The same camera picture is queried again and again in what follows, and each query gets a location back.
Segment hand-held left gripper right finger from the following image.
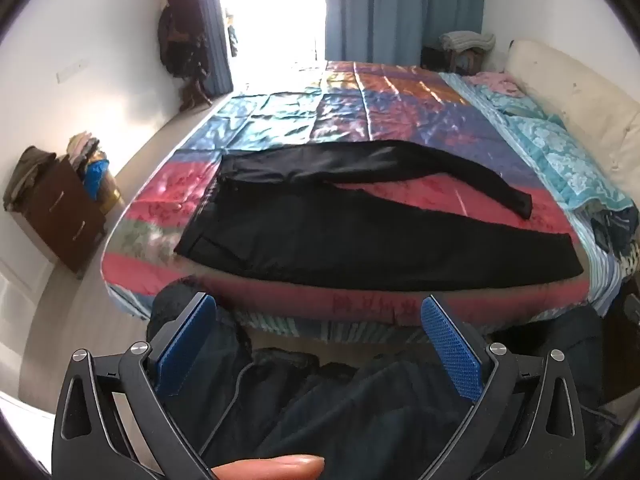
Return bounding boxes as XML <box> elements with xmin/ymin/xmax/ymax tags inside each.
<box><xmin>420</xmin><ymin>294</ymin><xmax>586</xmax><ymax>480</ymax></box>

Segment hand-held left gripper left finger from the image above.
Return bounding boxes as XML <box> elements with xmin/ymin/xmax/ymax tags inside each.
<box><xmin>52</xmin><ymin>292</ymin><xmax>218</xmax><ymax>480</ymax></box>

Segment black pants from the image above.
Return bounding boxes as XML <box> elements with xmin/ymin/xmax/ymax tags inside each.
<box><xmin>174</xmin><ymin>140</ymin><xmax>586</xmax><ymax>292</ymax></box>

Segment person's left hand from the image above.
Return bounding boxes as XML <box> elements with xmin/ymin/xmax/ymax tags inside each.
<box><xmin>210</xmin><ymin>455</ymin><xmax>326</xmax><ymax>480</ymax></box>

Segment person's dark clothing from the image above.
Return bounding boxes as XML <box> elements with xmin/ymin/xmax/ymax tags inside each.
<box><xmin>147</xmin><ymin>277</ymin><xmax>608</xmax><ymax>480</ymax></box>

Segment striped bed sheet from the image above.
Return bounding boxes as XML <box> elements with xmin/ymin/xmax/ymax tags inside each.
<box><xmin>570</xmin><ymin>207</ymin><xmax>626</xmax><ymax>316</ymax></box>

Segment brown wooden cabinet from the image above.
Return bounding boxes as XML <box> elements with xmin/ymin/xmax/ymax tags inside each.
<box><xmin>22</xmin><ymin>152</ymin><xmax>108</xmax><ymax>275</ymax></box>

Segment blue cloth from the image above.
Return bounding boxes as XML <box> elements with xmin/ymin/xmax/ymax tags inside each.
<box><xmin>82</xmin><ymin>160</ymin><xmax>111</xmax><ymax>200</ymax></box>

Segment dark patterned cloth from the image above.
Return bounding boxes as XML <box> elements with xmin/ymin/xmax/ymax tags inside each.
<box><xmin>590</xmin><ymin>205</ymin><xmax>640</xmax><ymax>273</ymax></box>

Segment pile of folded clothes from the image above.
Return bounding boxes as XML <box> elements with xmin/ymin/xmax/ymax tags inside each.
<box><xmin>66</xmin><ymin>131</ymin><xmax>108</xmax><ymax>171</ymax></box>

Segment teal floral quilt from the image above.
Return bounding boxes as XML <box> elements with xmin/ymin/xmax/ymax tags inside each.
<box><xmin>440</xmin><ymin>71</ymin><xmax>633</xmax><ymax>211</ymax></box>

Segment bed with colourful patchwork cover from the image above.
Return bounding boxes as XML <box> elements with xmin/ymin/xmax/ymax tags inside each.
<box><xmin>100</xmin><ymin>59</ymin><xmax>601</xmax><ymax>341</ymax></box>

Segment pink cloth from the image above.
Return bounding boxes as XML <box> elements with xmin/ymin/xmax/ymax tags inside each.
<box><xmin>470</xmin><ymin>71</ymin><xmax>526</xmax><ymax>96</ymax></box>

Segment narrow blue curtain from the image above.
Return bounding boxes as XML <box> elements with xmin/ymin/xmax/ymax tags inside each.
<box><xmin>197</xmin><ymin>0</ymin><xmax>236</xmax><ymax>96</ymax></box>

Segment cream padded headboard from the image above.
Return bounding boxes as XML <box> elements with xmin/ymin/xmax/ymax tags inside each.
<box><xmin>502</xmin><ymin>39</ymin><xmax>640</xmax><ymax>211</ymax></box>

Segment coat rack with dark clothes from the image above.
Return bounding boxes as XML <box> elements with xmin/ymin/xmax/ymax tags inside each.
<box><xmin>157</xmin><ymin>0</ymin><xmax>213</xmax><ymax>113</ymax></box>

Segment hanging clothes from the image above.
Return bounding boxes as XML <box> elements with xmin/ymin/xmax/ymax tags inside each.
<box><xmin>226</xmin><ymin>9</ymin><xmax>242</xmax><ymax>58</ymax></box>

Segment folded grey blanket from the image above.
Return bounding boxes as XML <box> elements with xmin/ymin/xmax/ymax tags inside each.
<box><xmin>440</xmin><ymin>31</ymin><xmax>496</xmax><ymax>53</ymax></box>

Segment wide blue curtain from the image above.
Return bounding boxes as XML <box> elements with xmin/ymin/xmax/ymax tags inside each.
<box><xmin>325</xmin><ymin>0</ymin><xmax>486</xmax><ymax>63</ymax></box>

